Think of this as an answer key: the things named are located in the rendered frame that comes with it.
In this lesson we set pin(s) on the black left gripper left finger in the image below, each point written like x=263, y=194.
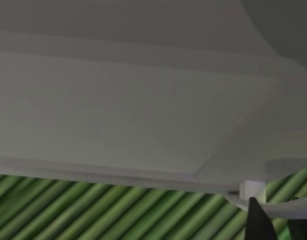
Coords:
x=258, y=223

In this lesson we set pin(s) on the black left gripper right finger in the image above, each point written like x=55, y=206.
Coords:
x=301, y=229

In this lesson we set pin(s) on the green striped table mat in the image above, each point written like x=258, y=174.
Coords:
x=98, y=212

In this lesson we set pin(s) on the white flat tray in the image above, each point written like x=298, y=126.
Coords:
x=133, y=100

